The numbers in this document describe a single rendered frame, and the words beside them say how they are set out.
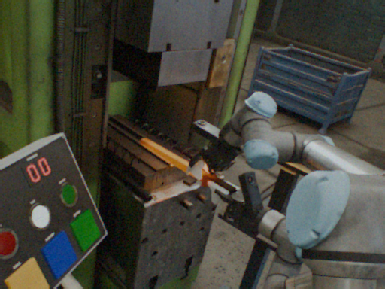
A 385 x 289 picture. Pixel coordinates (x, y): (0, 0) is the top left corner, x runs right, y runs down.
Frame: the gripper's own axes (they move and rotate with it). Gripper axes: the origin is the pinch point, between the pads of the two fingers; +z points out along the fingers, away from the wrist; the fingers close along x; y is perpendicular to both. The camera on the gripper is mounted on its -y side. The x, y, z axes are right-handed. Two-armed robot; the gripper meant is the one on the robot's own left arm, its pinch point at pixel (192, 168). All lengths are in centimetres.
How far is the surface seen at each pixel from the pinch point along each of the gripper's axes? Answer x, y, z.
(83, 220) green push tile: -44.3, 5.6, -5.2
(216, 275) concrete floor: 66, 32, 98
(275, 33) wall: 790, -379, 299
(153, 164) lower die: -6.4, -8.5, 7.3
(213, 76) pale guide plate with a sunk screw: 25.2, -27.9, -9.3
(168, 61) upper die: -10.0, -22.7, -24.7
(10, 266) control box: -64, 11, -10
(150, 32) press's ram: -17.3, -26.4, -31.3
